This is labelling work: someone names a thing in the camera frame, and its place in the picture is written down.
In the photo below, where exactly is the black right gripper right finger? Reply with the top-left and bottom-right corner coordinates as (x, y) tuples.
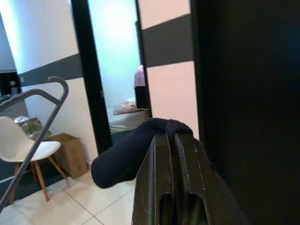
(176, 135), (236, 225)

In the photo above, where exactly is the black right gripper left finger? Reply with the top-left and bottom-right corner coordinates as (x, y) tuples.
(133, 134), (176, 225)

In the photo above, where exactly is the navy knit garment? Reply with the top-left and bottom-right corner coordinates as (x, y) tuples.
(90, 118), (195, 225)

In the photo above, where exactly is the grey clothes hanger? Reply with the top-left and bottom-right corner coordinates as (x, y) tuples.
(0, 76), (70, 208)

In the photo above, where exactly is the white bed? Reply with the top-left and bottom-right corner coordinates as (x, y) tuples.
(109, 110), (153, 135)

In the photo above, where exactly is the pink pillow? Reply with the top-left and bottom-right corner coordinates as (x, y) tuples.
(113, 98), (139, 115)

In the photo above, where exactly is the brown cardboard box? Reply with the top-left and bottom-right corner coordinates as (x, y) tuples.
(50, 133), (90, 180)

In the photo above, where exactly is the black door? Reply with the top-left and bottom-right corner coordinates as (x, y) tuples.
(194, 0), (300, 225)

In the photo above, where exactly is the person in pink shirt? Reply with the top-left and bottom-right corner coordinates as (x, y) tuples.
(133, 65), (152, 110)

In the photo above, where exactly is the packed plastic bag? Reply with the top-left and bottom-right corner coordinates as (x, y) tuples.
(13, 116), (53, 141)

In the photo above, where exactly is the white shell chair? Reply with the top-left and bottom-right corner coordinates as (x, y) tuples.
(0, 116), (69, 202)

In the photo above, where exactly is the black door frame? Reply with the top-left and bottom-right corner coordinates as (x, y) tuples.
(71, 0), (113, 155)

